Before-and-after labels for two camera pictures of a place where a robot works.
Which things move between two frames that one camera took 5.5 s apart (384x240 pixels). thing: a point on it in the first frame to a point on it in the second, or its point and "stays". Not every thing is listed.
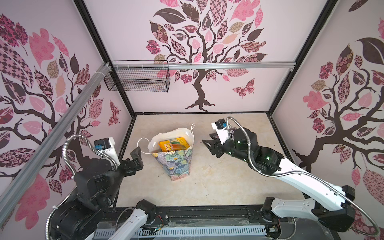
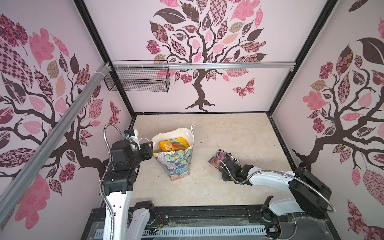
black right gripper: (217, 144) to (224, 176)
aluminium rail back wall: (225, 65) stays
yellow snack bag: (174, 144) stays
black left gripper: (132, 168) to (147, 150)
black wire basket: (138, 76) stays
